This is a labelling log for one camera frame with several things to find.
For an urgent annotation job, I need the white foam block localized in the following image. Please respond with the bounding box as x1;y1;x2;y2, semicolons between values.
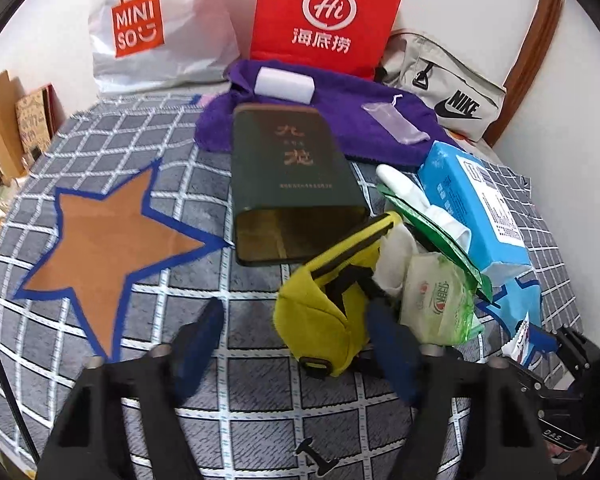
254;66;315;106

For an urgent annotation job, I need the white plastic shopping bag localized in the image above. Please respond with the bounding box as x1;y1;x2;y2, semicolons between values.
87;0;242;94

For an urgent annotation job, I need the purple towel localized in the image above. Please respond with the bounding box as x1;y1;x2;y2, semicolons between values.
195;59;462;169

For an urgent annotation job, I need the brown wooden door frame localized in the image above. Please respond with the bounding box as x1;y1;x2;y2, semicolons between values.
500;0;566;112

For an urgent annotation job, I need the green foil packet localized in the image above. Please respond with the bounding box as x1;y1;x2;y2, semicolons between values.
377;182;484;289

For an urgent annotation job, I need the white cloth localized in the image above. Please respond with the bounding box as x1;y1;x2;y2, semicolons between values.
375;225;422;302

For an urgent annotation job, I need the brown cardboard box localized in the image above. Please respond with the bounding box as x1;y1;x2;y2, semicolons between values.
0;71;27;179

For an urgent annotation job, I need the red paper bag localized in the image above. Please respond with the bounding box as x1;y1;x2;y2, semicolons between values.
249;0;410;81

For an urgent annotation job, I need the patterned brown box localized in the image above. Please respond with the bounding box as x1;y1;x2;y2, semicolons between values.
15;85;57;157

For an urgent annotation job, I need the translucent drawstring pouch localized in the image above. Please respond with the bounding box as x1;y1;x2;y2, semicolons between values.
361;92;430;146

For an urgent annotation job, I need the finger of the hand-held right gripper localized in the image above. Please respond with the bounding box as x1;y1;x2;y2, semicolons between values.
519;326;600;401

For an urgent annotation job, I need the white sock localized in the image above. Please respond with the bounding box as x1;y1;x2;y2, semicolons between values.
376;164;474;251

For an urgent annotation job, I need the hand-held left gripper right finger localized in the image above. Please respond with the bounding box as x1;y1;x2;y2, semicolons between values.
365;300;556;480

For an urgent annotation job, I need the green wet wipes pack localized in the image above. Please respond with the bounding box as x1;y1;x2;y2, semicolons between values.
399;252;484;346

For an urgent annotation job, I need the grey checked bedsheet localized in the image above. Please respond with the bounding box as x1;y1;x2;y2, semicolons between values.
0;92;587;480

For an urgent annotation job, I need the yellow zip pouch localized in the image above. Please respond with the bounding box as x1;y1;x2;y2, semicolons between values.
274;211;406;380

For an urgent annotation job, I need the small white sachet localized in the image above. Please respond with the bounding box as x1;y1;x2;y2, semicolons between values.
502;312;534;361

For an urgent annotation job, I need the blue tissue pack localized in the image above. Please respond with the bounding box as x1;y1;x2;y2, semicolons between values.
417;141;534;286

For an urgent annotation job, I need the grey waist bag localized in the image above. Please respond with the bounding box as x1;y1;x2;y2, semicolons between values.
375;29;509;142

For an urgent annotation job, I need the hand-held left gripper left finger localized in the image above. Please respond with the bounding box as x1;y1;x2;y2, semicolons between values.
37;297;226;480

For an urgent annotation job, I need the dark green tin box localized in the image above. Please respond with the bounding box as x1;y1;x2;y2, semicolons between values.
230;104;369;267

